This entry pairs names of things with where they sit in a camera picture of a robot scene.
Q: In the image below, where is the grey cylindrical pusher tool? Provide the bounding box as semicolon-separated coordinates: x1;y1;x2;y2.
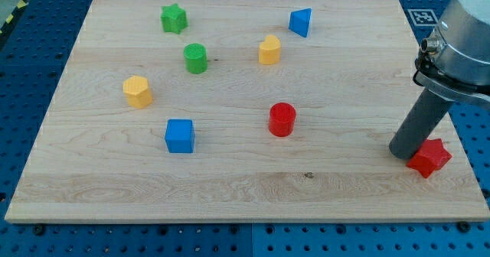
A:
389;89;453;160

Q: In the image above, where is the yellow heart block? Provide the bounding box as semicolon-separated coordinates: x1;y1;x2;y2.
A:
258;34;281;65

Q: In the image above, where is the wooden board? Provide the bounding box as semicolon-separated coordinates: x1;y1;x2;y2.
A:
5;0;489;224

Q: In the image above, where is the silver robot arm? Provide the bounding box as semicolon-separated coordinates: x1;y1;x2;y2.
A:
413;0;489;110

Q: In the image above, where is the blue cube block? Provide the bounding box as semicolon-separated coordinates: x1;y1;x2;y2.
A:
165;119;195;154

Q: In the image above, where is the green cylinder block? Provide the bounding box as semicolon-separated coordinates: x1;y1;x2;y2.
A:
183;43;207;74

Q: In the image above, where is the black white fiducial marker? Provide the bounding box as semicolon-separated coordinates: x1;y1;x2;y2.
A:
407;8;438;27

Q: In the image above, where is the red cylinder block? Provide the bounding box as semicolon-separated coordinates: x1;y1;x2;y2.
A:
268;102;296;137

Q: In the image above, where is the blue triangle block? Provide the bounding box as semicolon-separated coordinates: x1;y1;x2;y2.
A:
289;8;312;37

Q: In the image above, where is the yellow hexagon block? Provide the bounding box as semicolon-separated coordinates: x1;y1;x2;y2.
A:
122;76;153;109

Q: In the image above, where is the red star block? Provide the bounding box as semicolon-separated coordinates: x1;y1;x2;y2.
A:
406;138;452;178

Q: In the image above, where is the green star block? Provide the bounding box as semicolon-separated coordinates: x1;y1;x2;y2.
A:
160;3;188;34

